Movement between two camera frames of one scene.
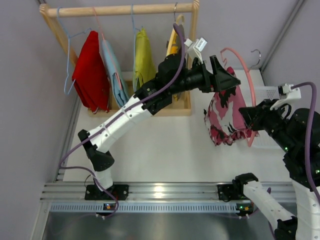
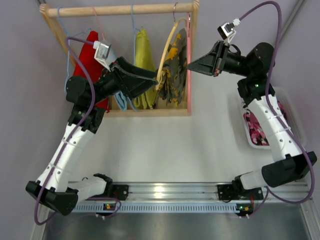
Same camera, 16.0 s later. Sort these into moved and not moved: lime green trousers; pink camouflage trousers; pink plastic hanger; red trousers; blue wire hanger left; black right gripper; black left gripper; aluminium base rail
Moved: pink camouflage trousers; black left gripper; black right gripper; pink plastic hanger
Not moved: aluminium base rail; blue wire hanger left; red trousers; lime green trousers
